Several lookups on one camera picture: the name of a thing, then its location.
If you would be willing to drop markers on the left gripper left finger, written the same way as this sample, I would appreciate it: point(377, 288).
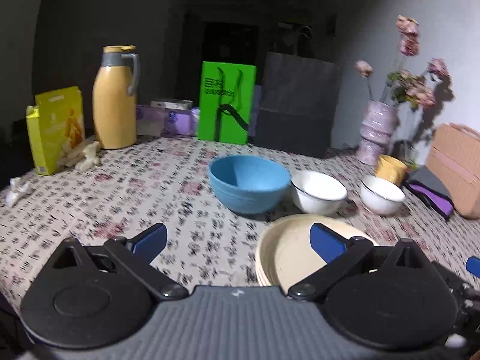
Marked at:
point(141, 249)

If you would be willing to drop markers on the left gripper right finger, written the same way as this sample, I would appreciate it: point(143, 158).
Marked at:
point(329, 244)

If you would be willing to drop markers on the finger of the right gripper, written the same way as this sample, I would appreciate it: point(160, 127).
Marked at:
point(472, 265)

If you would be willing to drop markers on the cream plate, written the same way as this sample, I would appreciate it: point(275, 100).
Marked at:
point(284, 255)

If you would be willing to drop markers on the large white bowl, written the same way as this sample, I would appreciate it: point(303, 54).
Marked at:
point(317, 193)

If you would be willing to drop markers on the small white bowl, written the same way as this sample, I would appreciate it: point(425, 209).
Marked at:
point(381, 197)

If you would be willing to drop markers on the blue bowl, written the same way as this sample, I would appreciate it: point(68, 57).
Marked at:
point(248, 185)

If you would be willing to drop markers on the calligraphy tablecloth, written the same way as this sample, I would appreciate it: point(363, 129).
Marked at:
point(166, 181)

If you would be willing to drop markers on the yellow mug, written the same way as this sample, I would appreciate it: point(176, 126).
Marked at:
point(390, 169)

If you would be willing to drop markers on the white rubber gloves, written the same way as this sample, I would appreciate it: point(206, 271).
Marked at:
point(82, 158)

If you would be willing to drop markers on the pink small suitcase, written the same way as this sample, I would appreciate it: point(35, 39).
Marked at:
point(454, 158)

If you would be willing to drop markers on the clear glass cup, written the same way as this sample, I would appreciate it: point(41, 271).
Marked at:
point(407, 154)

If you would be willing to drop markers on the purple tissue pack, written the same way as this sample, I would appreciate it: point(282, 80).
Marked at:
point(156, 122)

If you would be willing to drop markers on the purple ceramic vase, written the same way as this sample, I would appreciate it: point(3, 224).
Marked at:
point(378, 125)

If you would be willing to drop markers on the crumpled white tissue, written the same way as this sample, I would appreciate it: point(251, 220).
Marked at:
point(18, 190)

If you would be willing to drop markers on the small white box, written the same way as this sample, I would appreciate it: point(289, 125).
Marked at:
point(172, 104)

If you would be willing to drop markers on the yellow-green snack box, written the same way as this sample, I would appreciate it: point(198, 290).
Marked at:
point(55, 126)

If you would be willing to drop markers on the yellow thermos jug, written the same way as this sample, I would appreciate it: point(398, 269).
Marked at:
point(115, 97)

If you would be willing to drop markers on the black paper bag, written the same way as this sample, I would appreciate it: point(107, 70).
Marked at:
point(299, 95)

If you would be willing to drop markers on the green paper bag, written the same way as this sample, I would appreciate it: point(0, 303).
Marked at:
point(225, 102)

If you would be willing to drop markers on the dried pink flowers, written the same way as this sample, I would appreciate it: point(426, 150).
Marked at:
point(419, 91)

